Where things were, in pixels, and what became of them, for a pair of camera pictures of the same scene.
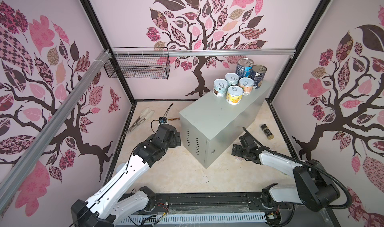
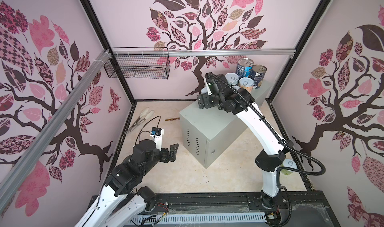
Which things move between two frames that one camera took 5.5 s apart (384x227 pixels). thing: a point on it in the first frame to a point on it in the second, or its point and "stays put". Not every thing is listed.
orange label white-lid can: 246,84 stays put
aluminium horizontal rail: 201,52 stays put
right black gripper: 237,152 to 204,97
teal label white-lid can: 232,78 stays put
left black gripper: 176,140 to 166,158
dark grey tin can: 257,72 stays put
